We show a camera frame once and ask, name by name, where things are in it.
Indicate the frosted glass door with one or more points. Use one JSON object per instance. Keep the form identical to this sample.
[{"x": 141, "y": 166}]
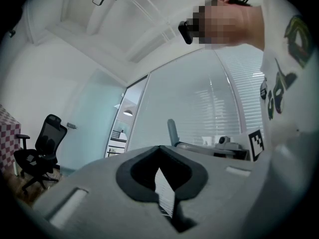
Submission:
[{"x": 94, "y": 121}]

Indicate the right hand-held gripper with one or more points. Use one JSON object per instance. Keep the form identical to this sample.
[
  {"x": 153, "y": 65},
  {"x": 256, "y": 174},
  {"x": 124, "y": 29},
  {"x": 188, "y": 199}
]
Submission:
[{"x": 256, "y": 144}]

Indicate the white pendant lamp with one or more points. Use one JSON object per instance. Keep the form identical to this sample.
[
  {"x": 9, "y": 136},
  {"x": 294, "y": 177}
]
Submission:
[{"x": 127, "y": 113}]

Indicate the white window blinds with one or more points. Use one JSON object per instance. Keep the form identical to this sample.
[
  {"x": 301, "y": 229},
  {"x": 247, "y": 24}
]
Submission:
[{"x": 199, "y": 103}]

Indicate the person in white shirt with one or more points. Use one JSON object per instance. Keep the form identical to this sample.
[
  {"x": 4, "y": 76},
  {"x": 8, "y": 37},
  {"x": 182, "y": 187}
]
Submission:
[{"x": 276, "y": 14}]

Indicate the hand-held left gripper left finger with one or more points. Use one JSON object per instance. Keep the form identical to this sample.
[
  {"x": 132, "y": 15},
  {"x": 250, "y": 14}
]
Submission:
[{"x": 104, "y": 195}]

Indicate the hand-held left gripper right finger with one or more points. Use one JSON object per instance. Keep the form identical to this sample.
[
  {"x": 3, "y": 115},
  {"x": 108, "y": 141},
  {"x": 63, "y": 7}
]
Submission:
[{"x": 219, "y": 190}]

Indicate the black office chair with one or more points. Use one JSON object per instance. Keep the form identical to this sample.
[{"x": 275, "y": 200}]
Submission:
[{"x": 45, "y": 143}]

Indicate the person's head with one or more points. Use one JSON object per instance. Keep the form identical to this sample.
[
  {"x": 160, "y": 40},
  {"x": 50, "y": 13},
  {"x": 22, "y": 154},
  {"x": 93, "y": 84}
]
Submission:
[{"x": 231, "y": 24}]

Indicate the pink checkered box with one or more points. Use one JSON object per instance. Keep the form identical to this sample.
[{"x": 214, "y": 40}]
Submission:
[{"x": 8, "y": 138}]

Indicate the black head-mounted camera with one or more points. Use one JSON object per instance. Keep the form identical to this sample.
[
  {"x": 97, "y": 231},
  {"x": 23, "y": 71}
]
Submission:
[{"x": 185, "y": 34}]

